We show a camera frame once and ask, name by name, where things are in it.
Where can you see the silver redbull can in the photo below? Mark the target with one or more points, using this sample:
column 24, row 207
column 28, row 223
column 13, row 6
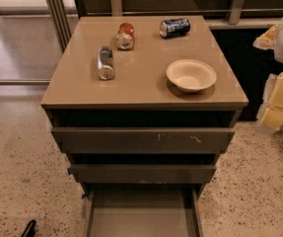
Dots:
column 105, row 63

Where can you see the blue pepsi can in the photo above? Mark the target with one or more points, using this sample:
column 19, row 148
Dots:
column 174, row 28

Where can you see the grey drawer cabinet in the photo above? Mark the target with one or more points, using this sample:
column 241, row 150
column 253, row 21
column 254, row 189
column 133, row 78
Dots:
column 140, row 95

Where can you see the orange soda can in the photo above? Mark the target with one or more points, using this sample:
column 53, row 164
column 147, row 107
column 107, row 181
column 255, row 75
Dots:
column 125, row 36

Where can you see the grey bottom drawer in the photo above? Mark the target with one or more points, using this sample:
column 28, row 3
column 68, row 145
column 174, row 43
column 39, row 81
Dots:
column 142, row 213

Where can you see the grey drawer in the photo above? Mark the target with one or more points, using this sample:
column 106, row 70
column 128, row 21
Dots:
column 143, row 174
column 142, row 213
column 142, row 140

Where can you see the grey top drawer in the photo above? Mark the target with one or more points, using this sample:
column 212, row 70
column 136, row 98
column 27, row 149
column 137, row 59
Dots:
column 142, row 140

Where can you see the grey middle drawer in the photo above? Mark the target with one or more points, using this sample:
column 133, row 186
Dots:
column 143, row 174

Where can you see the wooden counter with brackets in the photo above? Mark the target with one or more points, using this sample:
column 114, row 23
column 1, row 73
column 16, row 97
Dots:
column 220, row 14

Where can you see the white paper bowl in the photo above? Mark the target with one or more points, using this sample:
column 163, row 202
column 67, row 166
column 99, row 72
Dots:
column 191, row 75

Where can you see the black object on floor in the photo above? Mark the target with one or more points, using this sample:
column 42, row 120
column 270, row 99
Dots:
column 30, row 229

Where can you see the metal frame post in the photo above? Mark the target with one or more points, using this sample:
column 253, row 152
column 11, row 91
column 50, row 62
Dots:
column 60, row 22

